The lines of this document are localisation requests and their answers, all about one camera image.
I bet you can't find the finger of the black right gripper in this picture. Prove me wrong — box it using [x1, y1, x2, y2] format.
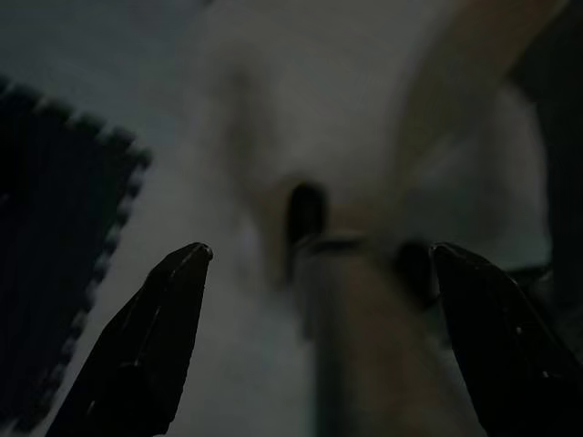
[288, 181, 329, 249]
[396, 242, 441, 309]

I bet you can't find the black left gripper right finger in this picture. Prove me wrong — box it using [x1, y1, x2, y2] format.
[430, 241, 583, 437]

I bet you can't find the dark jigsaw foam floor mat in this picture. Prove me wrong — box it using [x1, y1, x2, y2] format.
[0, 76, 154, 434]

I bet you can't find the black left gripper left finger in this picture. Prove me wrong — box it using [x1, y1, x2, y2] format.
[45, 241, 214, 437]

